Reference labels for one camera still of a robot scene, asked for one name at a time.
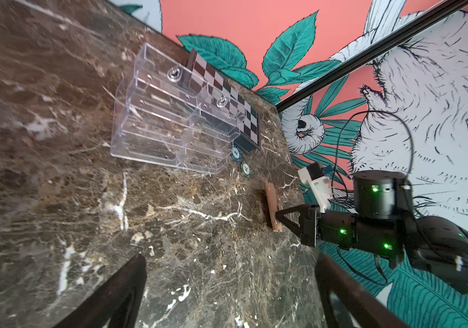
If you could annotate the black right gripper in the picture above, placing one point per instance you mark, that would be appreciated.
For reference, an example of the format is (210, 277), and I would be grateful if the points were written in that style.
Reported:
(304, 226)

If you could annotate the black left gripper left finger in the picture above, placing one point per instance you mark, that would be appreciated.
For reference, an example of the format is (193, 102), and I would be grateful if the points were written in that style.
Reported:
(115, 303)

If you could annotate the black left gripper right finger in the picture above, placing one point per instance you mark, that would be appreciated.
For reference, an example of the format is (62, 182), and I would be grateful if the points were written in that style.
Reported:
(345, 302)

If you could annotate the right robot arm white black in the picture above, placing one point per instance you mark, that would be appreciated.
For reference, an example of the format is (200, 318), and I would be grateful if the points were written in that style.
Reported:
(384, 225)

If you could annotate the green poker chip near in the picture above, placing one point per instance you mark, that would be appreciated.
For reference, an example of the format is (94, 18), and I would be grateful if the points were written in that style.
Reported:
(245, 169)

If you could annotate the green poker chip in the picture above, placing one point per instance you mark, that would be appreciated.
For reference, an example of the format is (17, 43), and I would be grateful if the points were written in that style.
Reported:
(245, 169)
(236, 154)

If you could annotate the green poker chip far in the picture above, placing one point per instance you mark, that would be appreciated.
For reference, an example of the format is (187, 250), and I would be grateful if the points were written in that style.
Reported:
(236, 154)

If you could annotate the folded checkered chess board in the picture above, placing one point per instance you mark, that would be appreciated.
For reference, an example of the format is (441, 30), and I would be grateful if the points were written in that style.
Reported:
(217, 93)

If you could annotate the clear acrylic organizer box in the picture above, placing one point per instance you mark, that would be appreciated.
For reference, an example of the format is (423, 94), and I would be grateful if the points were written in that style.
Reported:
(158, 121)

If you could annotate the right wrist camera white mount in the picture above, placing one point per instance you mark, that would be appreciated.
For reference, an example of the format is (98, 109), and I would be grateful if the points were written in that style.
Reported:
(315, 176)

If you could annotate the right black frame post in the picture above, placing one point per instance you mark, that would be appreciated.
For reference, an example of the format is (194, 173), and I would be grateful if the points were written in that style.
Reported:
(428, 19)

